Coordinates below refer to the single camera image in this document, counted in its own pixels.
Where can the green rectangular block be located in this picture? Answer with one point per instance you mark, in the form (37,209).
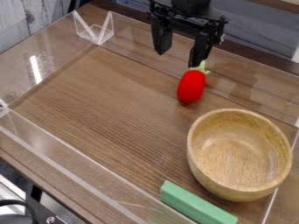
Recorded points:
(193,206)

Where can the black metal table frame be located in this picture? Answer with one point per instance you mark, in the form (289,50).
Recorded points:
(43,214)

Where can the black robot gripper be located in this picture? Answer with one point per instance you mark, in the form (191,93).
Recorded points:
(191,16)

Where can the clear acrylic corner bracket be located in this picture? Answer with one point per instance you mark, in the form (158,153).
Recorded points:
(98,34)

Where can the wooden bowl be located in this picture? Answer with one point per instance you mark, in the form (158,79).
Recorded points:
(239,154)

